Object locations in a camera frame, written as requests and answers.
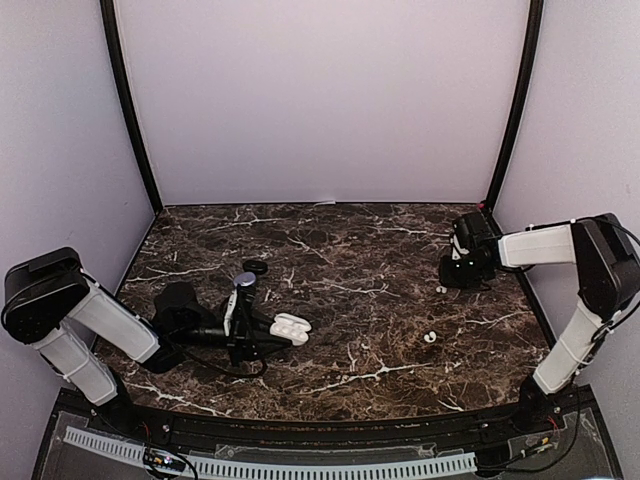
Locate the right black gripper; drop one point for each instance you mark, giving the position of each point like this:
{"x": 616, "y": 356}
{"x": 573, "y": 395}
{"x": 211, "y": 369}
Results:
{"x": 447, "y": 279}

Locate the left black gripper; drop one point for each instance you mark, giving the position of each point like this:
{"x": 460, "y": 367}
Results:
{"x": 245, "y": 336}

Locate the white charging case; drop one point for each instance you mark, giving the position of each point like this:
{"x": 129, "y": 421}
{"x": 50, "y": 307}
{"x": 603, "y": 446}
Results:
{"x": 292, "y": 328}

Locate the purple charging case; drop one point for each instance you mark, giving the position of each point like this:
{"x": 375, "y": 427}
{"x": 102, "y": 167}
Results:
{"x": 245, "y": 279}

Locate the black earbud charging case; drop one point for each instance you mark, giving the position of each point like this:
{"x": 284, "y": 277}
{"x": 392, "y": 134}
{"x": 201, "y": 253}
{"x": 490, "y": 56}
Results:
{"x": 257, "y": 267}

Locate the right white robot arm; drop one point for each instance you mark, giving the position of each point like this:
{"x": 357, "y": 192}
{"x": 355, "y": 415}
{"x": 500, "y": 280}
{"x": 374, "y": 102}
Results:
{"x": 591, "y": 262}

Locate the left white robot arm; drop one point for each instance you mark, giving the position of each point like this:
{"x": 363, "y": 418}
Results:
{"x": 44, "y": 295}

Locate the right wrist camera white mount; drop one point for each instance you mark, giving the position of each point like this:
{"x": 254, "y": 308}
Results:
{"x": 457, "y": 252}

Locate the right black frame post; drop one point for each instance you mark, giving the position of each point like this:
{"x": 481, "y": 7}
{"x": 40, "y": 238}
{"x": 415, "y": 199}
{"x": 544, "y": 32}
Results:
{"x": 525, "y": 71}

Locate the black frame post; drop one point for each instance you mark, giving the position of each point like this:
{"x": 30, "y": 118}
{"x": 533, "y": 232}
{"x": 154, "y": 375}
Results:
{"x": 128, "y": 109}
{"x": 525, "y": 71}

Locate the left black frame post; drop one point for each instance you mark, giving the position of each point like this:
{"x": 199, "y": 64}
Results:
{"x": 128, "y": 109}

